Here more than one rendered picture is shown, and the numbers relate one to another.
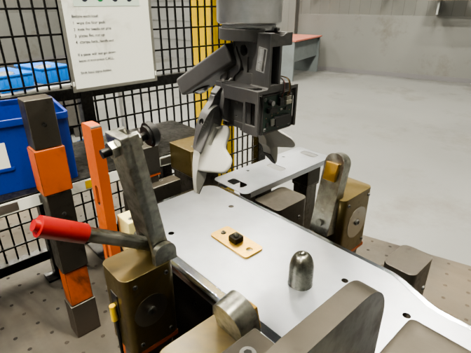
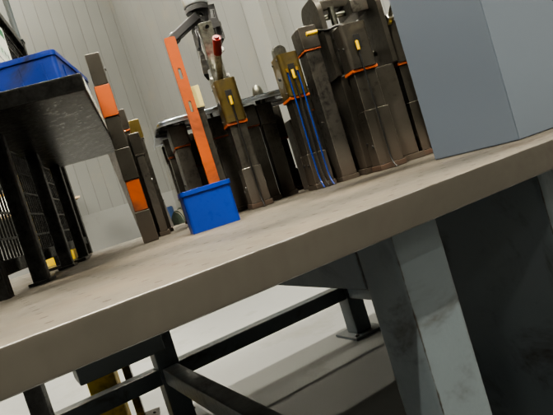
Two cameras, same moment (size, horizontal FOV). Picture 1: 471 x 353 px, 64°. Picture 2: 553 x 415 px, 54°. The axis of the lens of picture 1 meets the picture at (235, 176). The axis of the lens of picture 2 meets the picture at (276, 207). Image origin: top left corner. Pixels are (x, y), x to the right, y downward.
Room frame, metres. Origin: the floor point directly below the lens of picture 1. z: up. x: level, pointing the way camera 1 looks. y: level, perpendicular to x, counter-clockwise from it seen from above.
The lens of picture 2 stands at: (-0.40, 1.38, 0.76)
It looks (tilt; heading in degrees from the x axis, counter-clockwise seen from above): 3 degrees down; 300
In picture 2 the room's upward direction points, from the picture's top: 17 degrees counter-clockwise
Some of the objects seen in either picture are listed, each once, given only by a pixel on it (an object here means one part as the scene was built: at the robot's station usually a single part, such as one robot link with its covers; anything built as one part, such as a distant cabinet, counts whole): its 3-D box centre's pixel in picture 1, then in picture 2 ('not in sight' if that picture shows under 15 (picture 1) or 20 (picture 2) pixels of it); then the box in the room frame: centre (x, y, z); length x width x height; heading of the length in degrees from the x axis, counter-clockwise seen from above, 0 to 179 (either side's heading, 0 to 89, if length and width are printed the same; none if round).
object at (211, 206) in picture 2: not in sight; (208, 207); (0.31, 0.43, 0.75); 0.11 x 0.10 x 0.09; 43
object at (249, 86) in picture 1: (252, 80); (204, 27); (0.47, -0.02, 1.25); 0.09 x 0.08 x 0.12; 43
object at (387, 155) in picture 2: not in sight; (371, 96); (0.03, 0.01, 0.89); 0.09 x 0.08 x 0.38; 133
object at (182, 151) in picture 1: (198, 213); (143, 179); (0.78, 0.09, 0.88); 0.08 x 0.08 x 0.36; 43
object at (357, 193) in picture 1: (338, 265); not in sight; (0.60, -0.20, 0.87); 0.12 x 0.07 x 0.35; 133
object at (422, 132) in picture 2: not in sight; (411, 89); (-0.02, -0.18, 0.89); 0.12 x 0.07 x 0.38; 133
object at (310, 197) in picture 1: (303, 209); (180, 184); (0.86, -0.18, 0.84); 0.05 x 0.05 x 0.29; 43
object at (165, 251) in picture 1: (164, 251); not in sight; (0.38, 0.09, 1.06); 0.03 x 0.01 x 0.03; 133
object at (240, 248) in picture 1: (235, 239); not in sight; (0.49, 0.00, 1.01); 0.08 x 0.04 x 0.01; 42
